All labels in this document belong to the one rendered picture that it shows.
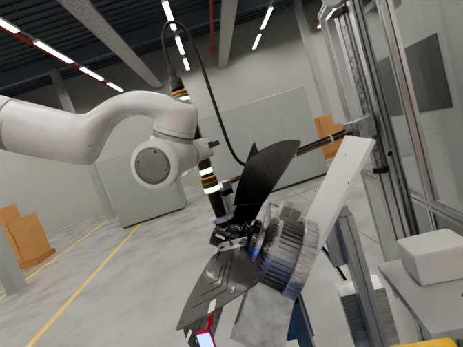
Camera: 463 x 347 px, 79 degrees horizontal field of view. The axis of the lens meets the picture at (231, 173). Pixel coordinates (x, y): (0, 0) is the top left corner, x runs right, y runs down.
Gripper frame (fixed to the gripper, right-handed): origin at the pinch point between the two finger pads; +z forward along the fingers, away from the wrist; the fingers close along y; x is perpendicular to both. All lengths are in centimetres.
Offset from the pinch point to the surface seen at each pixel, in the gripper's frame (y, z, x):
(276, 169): 18.2, 3.5, -12.3
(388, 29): 70, 40, 19
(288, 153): 22.5, 3.1, -9.0
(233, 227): 0.9, 4.7, -25.5
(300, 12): 234, 1011, 326
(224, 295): 1.1, -23.3, -29.8
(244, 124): -30, 548, 14
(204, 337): 0.0, -35.4, -29.0
